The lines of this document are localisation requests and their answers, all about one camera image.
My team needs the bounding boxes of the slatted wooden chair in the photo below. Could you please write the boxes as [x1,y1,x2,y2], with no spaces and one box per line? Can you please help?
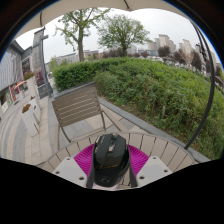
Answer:
[51,85,123,151]

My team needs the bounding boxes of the white planter box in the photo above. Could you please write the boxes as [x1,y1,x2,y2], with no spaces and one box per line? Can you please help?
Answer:
[20,103,42,137]

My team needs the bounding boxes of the thin-trunk tree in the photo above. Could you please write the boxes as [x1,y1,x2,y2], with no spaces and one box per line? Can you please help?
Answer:
[54,8,111,63]

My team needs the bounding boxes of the grey sign pillar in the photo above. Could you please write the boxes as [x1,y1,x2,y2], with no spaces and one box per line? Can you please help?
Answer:
[32,28,54,99]

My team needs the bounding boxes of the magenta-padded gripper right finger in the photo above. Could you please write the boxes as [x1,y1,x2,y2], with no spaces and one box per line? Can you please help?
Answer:
[128,144,174,188]

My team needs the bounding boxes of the beige umbrella canopy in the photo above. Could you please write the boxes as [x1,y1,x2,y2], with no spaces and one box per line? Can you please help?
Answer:
[14,0,188,38]

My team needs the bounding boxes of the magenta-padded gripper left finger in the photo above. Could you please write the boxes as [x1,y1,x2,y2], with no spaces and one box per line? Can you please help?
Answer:
[52,143,96,188]

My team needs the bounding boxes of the green hedge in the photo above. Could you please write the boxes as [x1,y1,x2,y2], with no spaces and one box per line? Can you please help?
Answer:
[52,56,224,161]

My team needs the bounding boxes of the black computer mouse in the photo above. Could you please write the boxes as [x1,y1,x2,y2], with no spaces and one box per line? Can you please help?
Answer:
[91,132,132,188]

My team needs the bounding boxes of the round-crowned tree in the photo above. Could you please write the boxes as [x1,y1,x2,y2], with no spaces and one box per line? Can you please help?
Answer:
[97,13,152,58]

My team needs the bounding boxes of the distant apartment buildings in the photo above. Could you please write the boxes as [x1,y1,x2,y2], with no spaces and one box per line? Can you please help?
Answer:
[146,33,223,73]

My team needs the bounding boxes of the black curved umbrella pole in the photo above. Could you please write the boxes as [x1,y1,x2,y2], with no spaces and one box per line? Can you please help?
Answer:
[183,21,217,151]

